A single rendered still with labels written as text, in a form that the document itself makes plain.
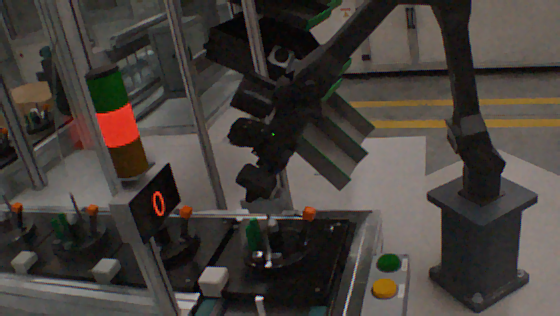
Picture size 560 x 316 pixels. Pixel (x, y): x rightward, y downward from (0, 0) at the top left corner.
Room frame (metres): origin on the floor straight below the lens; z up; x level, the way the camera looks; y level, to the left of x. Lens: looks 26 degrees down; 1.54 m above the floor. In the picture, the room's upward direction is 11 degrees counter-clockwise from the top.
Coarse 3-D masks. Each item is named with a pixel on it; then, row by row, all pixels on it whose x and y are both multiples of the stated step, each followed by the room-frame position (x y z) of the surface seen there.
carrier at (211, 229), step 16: (176, 224) 0.93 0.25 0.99; (192, 224) 0.95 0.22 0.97; (208, 224) 0.94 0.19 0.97; (224, 224) 0.93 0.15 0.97; (160, 240) 0.87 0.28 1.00; (176, 240) 0.87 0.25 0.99; (192, 240) 0.86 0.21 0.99; (208, 240) 0.88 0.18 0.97; (224, 240) 0.88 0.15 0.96; (160, 256) 0.82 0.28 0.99; (176, 256) 0.82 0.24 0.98; (192, 256) 0.83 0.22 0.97; (208, 256) 0.82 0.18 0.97; (176, 272) 0.78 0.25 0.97; (192, 272) 0.77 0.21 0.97; (176, 288) 0.74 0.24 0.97; (192, 288) 0.73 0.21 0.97
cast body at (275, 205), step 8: (272, 192) 0.77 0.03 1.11; (280, 192) 0.78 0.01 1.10; (240, 200) 0.80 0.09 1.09; (256, 200) 0.77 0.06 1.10; (264, 200) 0.77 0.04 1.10; (272, 200) 0.76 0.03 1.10; (280, 200) 0.76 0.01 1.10; (248, 208) 0.78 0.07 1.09; (256, 208) 0.77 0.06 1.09; (264, 208) 0.77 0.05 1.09; (272, 208) 0.76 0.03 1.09; (280, 208) 0.76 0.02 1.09
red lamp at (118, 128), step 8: (128, 104) 0.65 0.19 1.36; (112, 112) 0.63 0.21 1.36; (120, 112) 0.63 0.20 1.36; (128, 112) 0.64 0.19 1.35; (104, 120) 0.63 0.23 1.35; (112, 120) 0.63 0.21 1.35; (120, 120) 0.63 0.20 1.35; (128, 120) 0.64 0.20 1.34; (104, 128) 0.63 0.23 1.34; (112, 128) 0.63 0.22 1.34; (120, 128) 0.63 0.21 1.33; (128, 128) 0.64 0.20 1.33; (136, 128) 0.65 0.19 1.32; (104, 136) 0.64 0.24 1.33; (112, 136) 0.63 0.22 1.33; (120, 136) 0.63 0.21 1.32; (128, 136) 0.63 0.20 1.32; (136, 136) 0.64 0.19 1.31; (112, 144) 0.63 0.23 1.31; (120, 144) 0.63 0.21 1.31
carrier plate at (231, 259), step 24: (240, 240) 0.85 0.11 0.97; (336, 240) 0.79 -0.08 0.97; (216, 264) 0.79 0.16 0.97; (240, 264) 0.77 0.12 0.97; (312, 264) 0.73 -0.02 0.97; (336, 264) 0.72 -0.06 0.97; (240, 288) 0.70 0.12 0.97; (264, 288) 0.69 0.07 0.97; (288, 288) 0.68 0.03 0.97; (312, 288) 0.66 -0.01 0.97
